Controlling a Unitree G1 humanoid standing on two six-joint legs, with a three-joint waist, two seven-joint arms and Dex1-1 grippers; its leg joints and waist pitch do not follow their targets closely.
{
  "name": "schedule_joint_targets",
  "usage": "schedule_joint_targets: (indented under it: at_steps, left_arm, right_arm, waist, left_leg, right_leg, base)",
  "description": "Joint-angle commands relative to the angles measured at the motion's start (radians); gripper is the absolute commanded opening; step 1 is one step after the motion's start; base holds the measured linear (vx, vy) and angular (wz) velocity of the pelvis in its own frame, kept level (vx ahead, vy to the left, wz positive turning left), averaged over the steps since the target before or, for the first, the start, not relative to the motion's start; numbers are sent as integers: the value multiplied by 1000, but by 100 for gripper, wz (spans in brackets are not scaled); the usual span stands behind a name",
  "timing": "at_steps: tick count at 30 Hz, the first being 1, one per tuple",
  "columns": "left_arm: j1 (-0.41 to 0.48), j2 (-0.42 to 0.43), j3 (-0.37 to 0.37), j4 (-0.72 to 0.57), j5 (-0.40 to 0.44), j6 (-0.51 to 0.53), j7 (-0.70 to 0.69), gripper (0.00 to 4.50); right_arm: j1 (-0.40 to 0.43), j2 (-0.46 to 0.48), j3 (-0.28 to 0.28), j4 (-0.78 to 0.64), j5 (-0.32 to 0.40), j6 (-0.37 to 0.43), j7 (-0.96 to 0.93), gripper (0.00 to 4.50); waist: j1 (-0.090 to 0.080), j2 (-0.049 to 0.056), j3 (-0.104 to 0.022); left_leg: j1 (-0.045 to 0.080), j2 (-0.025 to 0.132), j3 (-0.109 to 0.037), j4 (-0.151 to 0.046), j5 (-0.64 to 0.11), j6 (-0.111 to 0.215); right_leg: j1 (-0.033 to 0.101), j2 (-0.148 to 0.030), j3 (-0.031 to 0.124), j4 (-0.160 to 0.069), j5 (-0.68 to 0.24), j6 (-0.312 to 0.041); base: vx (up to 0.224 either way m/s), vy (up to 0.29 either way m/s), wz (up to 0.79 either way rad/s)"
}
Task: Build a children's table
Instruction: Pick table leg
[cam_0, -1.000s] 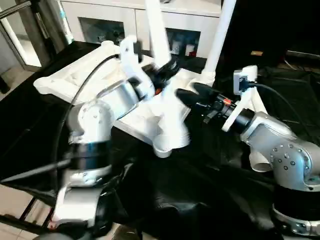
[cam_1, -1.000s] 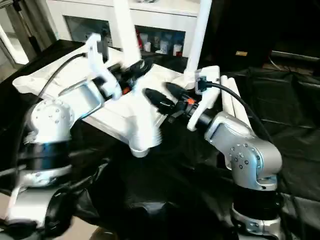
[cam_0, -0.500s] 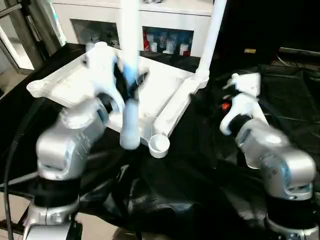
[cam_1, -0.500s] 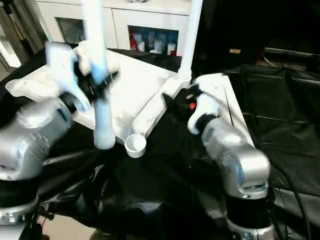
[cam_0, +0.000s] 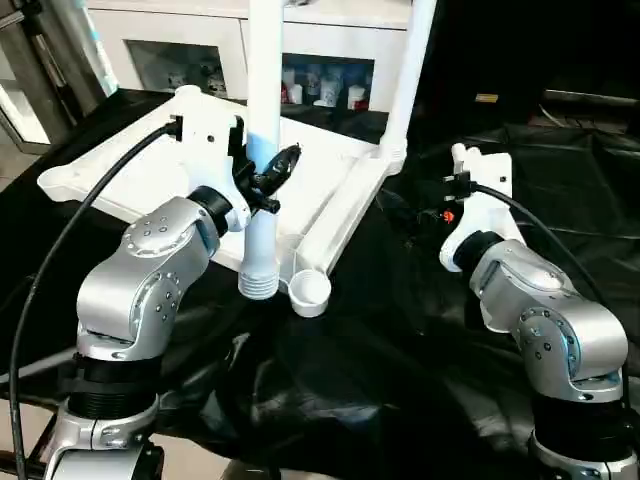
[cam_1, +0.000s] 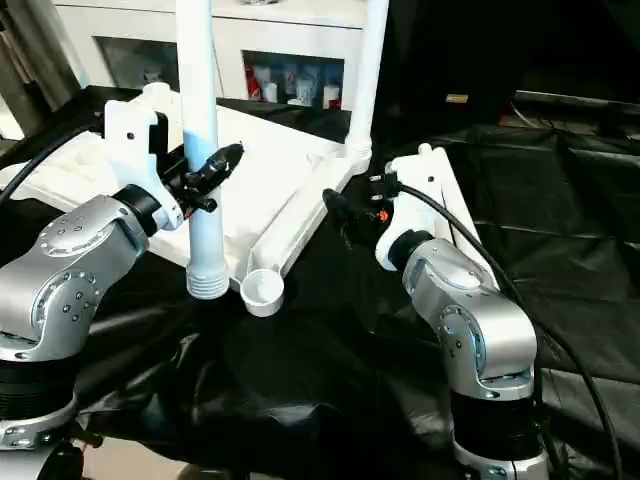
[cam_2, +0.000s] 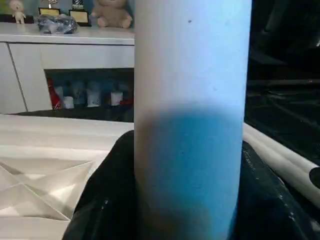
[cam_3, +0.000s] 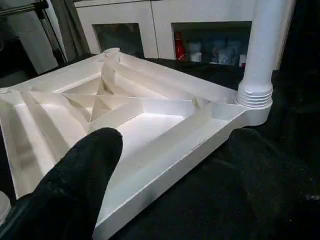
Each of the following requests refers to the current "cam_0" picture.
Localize white plastic table top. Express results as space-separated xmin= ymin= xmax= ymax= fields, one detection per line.
xmin=38 ymin=86 xmax=409 ymax=320

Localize white plastic table leg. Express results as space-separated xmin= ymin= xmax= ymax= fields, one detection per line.
xmin=238 ymin=0 xmax=287 ymax=301
xmin=380 ymin=0 xmax=439 ymax=173

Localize pale blue bottle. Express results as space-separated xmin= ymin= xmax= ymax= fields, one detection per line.
xmin=312 ymin=64 xmax=341 ymax=107

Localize small white cup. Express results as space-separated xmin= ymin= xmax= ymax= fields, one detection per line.
xmin=346 ymin=84 xmax=369 ymax=111

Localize small white figurine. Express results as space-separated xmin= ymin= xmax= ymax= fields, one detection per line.
xmin=198 ymin=64 xmax=227 ymax=97
xmin=166 ymin=66 xmax=193 ymax=91

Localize black work mat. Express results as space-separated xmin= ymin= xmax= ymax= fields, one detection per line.
xmin=0 ymin=88 xmax=640 ymax=476

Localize white display cabinet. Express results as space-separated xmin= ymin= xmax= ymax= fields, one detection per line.
xmin=85 ymin=0 xmax=415 ymax=113

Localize black low cabinet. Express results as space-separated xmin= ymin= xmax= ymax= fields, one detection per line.
xmin=410 ymin=0 xmax=640 ymax=131

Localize teal white pole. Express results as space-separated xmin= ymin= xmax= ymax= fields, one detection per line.
xmin=72 ymin=0 xmax=123 ymax=97

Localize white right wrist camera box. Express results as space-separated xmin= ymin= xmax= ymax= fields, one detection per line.
xmin=440 ymin=143 xmax=516 ymax=273

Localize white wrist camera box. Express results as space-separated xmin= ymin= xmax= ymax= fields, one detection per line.
xmin=168 ymin=100 xmax=247 ymax=196
xmin=440 ymin=143 xmax=516 ymax=273

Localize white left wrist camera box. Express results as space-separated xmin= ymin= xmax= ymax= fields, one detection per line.
xmin=168 ymin=100 xmax=247 ymax=196

